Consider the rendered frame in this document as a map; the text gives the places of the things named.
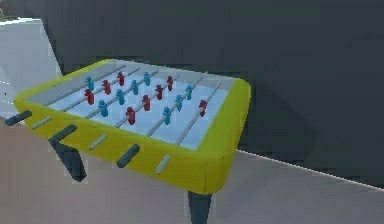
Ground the yellow table football table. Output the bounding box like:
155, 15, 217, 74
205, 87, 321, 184
4, 58, 252, 224

